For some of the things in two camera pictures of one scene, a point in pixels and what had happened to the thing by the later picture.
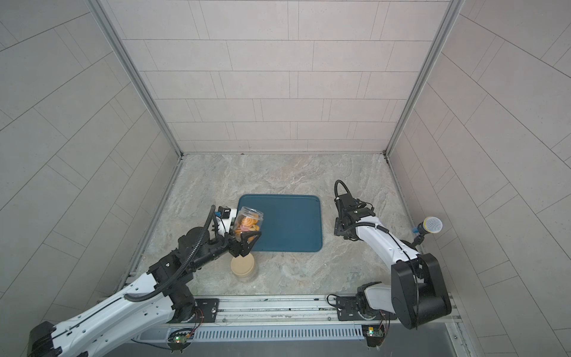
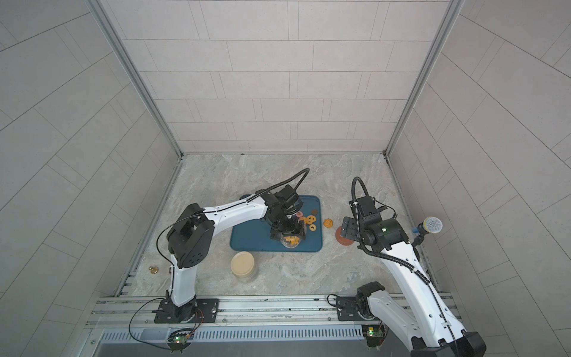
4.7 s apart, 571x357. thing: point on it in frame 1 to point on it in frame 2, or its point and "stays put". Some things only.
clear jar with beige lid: (243, 268) stays put
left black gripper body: (217, 248) to (285, 224)
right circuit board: (374, 334) stays put
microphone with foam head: (431, 224) stays put
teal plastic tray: (290, 223) stays put
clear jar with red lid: (247, 220) to (290, 242)
